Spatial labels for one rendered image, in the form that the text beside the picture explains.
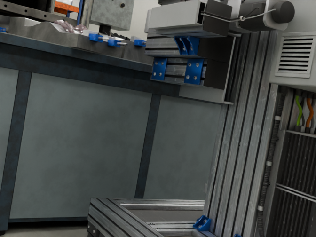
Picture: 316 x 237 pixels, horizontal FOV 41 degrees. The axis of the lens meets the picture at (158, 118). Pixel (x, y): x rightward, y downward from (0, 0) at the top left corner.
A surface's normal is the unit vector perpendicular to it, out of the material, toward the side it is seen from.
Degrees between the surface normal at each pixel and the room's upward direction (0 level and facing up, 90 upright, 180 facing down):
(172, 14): 90
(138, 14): 90
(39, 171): 90
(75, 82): 90
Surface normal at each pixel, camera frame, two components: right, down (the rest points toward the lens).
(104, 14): 0.55, 0.15
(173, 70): -0.85, -0.12
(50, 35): -0.61, -0.06
